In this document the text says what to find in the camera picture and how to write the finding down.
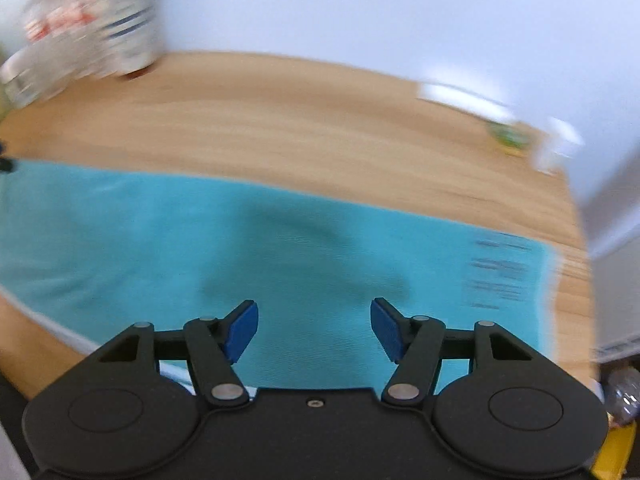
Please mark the small white cap jar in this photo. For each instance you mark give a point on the small white cap jar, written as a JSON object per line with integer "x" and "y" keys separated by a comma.
{"x": 24, "y": 78}

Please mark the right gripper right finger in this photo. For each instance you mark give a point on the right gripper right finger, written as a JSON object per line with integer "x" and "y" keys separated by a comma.
{"x": 415, "y": 346}

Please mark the leftmost water bottle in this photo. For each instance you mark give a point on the leftmost water bottle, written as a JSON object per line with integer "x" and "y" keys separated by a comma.
{"x": 43, "y": 22}

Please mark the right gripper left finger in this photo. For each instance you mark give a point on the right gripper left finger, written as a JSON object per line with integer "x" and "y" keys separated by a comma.
{"x": 214, "y": 345}

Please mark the water bottle nearest tumbler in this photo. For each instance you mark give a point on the water bottle nearest tumbler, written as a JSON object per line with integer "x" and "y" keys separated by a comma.
{"x": 77, "y": 39}

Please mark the white air conditioner unit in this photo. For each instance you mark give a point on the white air conditioner unit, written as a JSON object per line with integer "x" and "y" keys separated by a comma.
{"x": 610, "y": 218}

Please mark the white pill bottle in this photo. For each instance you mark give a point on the white pill bottle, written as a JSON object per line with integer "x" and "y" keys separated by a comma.
{"x": 559, "y": 143}

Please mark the green lid yellow tin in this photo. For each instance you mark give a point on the green lid yellow tin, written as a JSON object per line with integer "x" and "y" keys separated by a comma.
{"x": 512, "y": 140}

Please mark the red lid patterned tumbler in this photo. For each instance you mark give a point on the red lid patterned tumbler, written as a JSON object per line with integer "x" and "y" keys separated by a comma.
{"x": 129, "y": 35}

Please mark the teal towel white trim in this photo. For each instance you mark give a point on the teal towel white trim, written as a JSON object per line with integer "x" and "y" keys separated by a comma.
{"x": 88, "y": 252}

